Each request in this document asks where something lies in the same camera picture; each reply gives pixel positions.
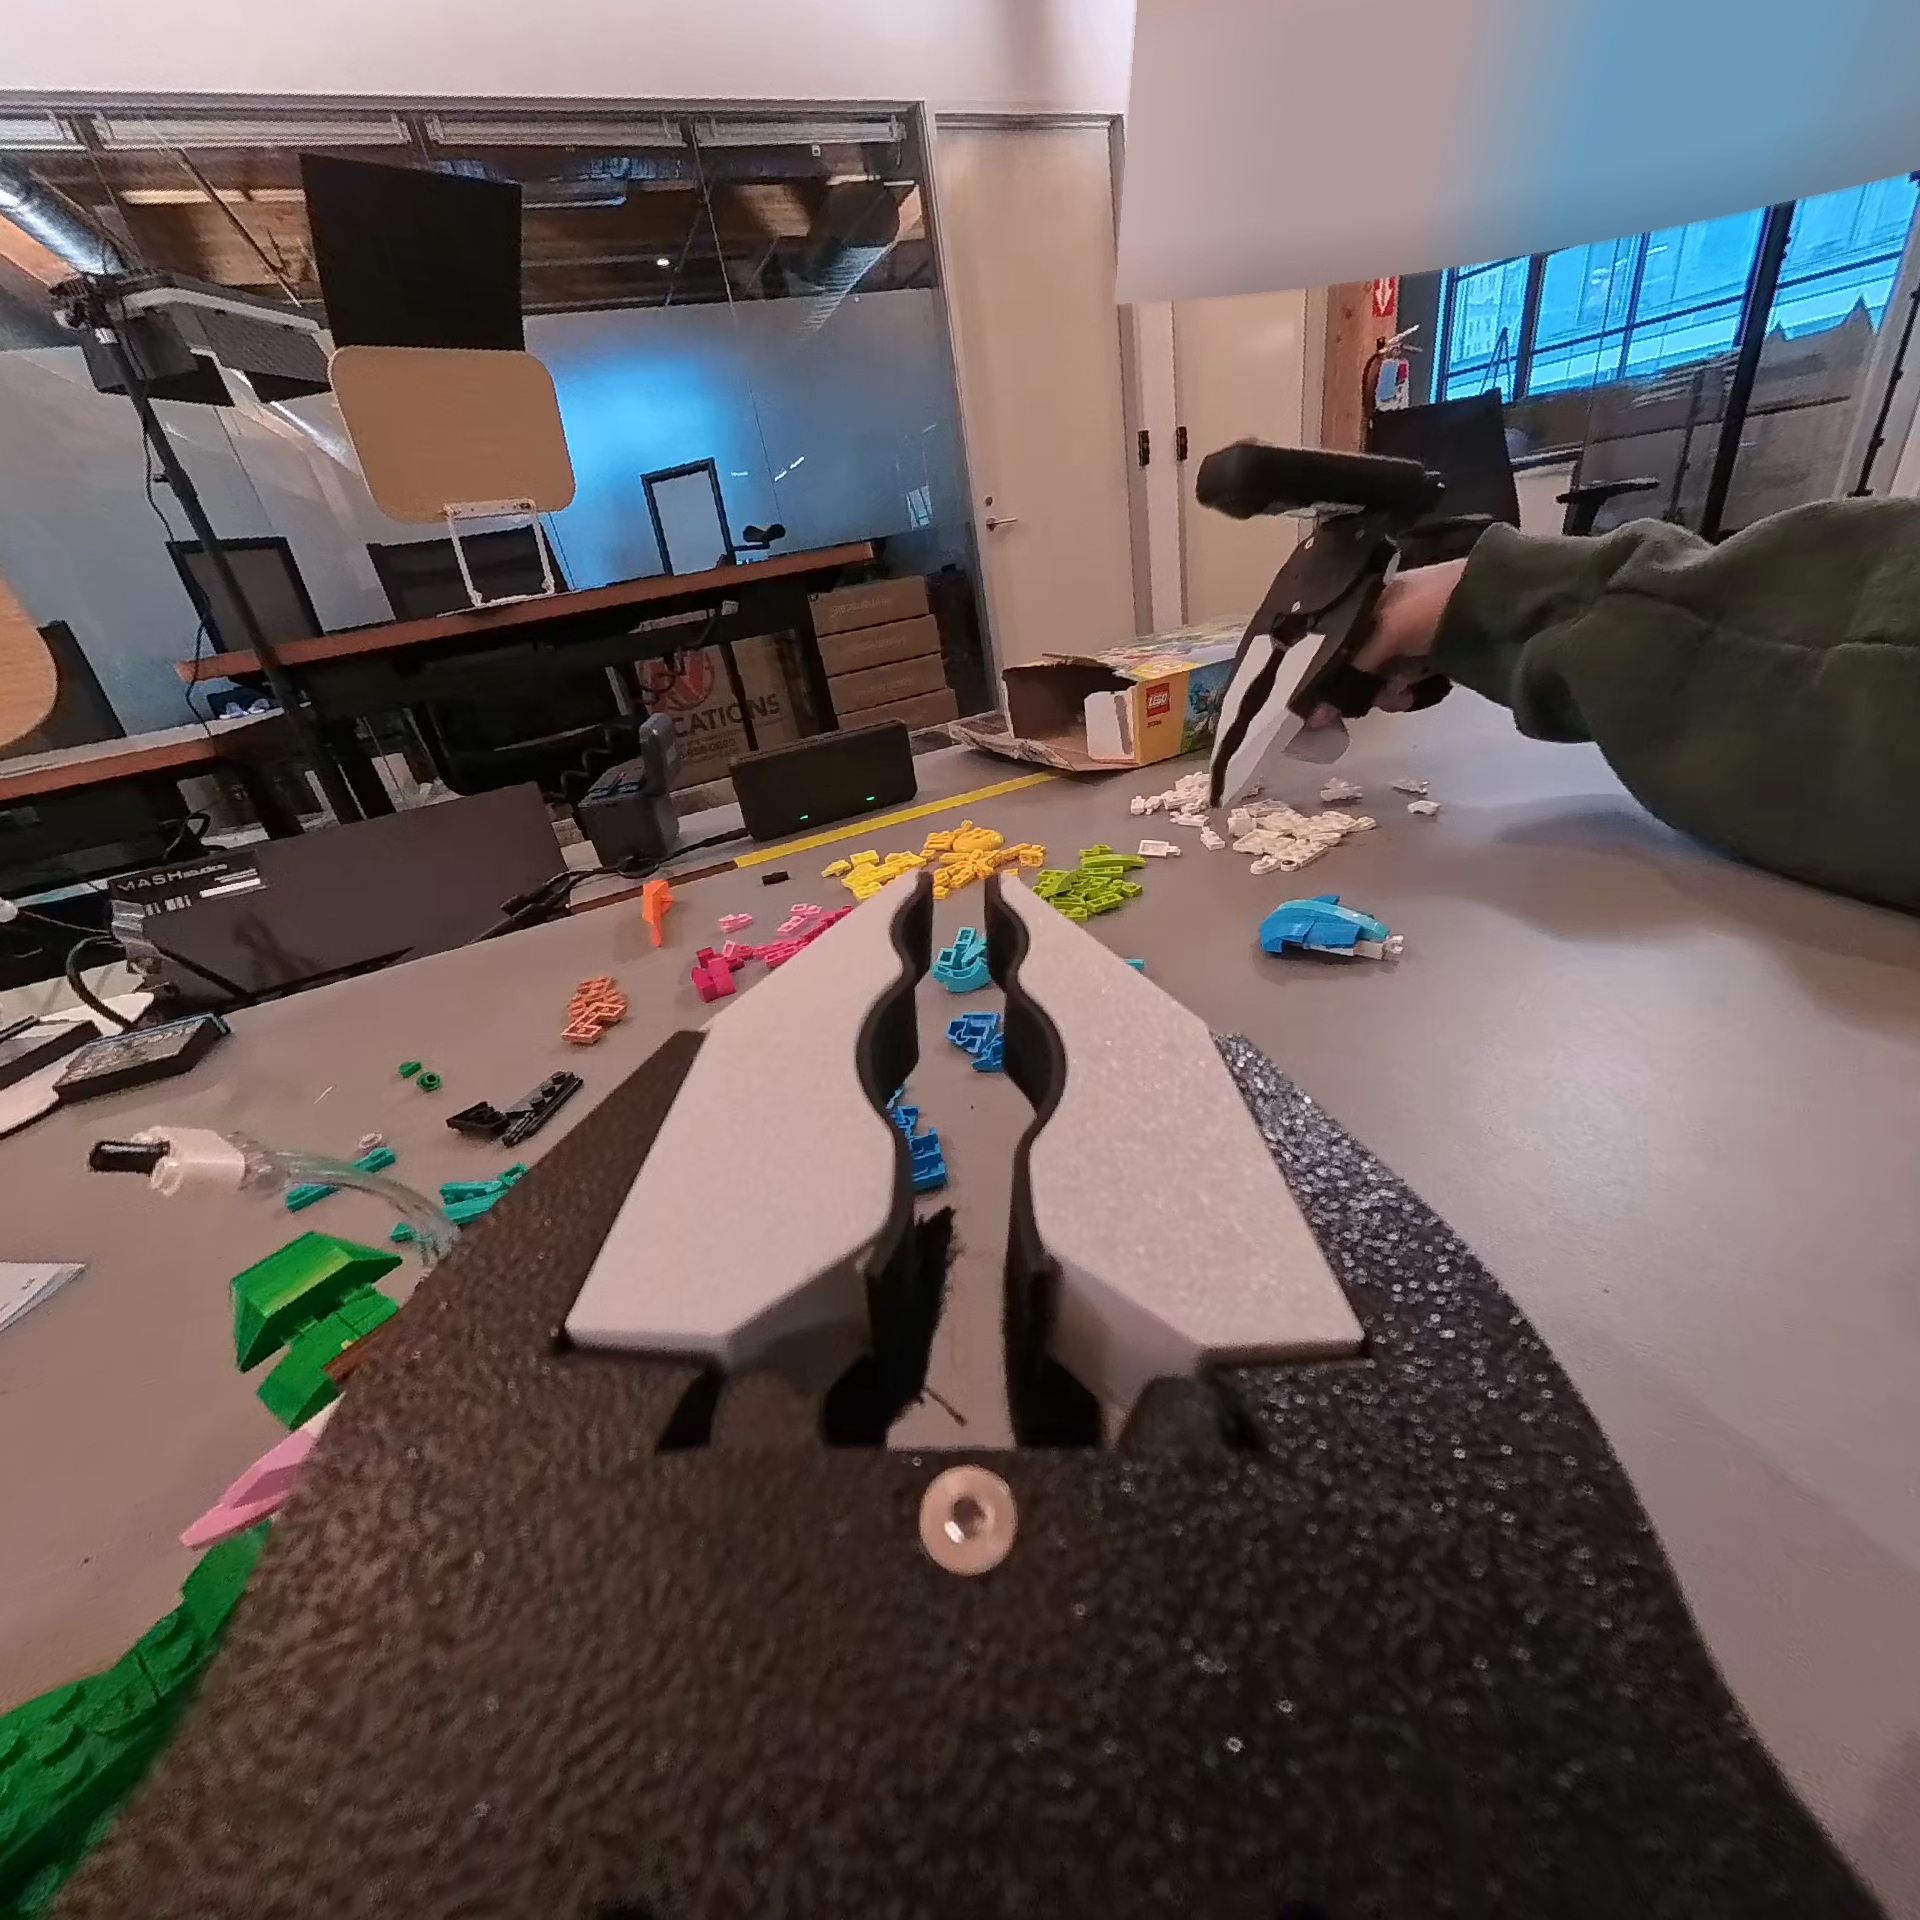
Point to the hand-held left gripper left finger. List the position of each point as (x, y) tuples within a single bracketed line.
[(750, 1124)]

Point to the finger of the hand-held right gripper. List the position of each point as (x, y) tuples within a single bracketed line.
[(1234, 705), (1289, 697)]

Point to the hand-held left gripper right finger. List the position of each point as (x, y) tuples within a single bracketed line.
[(1185, 1155)]

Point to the pile of white lego pieces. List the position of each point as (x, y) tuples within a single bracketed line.
[(1291, 833)]

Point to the green lego plant model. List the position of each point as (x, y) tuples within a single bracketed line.
[(317, 1289)]

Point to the person's right forearm green sleeve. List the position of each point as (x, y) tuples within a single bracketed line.
[(1725, 705)]

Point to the lego set cardboard box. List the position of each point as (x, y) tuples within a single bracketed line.
[(1162, 697)]

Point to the pile of magenta lego pieces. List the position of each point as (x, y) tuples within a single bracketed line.
[(758, 954)]

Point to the pile of coral lego pieces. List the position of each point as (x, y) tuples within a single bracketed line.
[(598, 1008)]

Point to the pile of lime lego pieces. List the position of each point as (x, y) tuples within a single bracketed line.
[(1094, 883)]

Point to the blue lego dolphin model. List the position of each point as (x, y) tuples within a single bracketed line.
[(1321, 921)]

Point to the pile of black lego pieces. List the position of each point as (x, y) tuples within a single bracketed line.
[(517, 1106)]

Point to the orange lego piece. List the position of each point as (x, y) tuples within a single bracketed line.
[(657, 907)]

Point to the pile of azure lego pieces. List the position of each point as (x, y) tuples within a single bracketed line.
[(967, 961)]

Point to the pile of teal lego pieces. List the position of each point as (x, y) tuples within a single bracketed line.
[(482, 1196)]

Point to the small green lego studs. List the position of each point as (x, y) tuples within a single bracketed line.
[(429, 1076)]

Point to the pile of yellow lego pieces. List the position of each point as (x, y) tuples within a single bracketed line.
[(945, 857)]

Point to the person's right hand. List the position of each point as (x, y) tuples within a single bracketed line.
[(1412, 623)]

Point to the red fire extinguisher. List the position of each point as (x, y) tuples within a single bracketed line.
[(1388, 383)]

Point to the black office chair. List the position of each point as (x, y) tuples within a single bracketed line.
[(1449, 451)]

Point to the pile of blue wedge pieces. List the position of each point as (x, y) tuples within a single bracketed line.
[(917, 1148)]

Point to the white door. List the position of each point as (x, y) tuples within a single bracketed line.
[(1037, 388)]

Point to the yellow tape strip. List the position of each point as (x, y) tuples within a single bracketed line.
[(902, 818)]

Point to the grey battery charger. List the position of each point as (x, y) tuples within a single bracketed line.
[(629, 803)]

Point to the stack of cardboard boxes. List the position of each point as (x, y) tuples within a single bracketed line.
[(885, 652)]

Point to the black charging box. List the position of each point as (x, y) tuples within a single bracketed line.
[(821, 779)]

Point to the printed cardboard box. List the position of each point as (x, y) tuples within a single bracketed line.
[(734, 720)]

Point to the black equipment case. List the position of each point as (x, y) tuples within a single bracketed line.
[(359, 900)]

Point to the brown top desk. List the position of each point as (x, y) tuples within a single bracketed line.
[(525, 609), (137, 749)]

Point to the black power adapter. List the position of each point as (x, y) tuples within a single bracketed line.
[(143, 1051)]

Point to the white instruction booklet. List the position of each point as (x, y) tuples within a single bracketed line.
[(30, 1289)]

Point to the wooden board on white stand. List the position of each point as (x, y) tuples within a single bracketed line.
[(451, 435), (25, 675)]

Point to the black overhead light panel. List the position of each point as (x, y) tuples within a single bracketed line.
[(413, 248)]

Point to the studio light on black stand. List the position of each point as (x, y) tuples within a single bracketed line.
[(195, 352)]

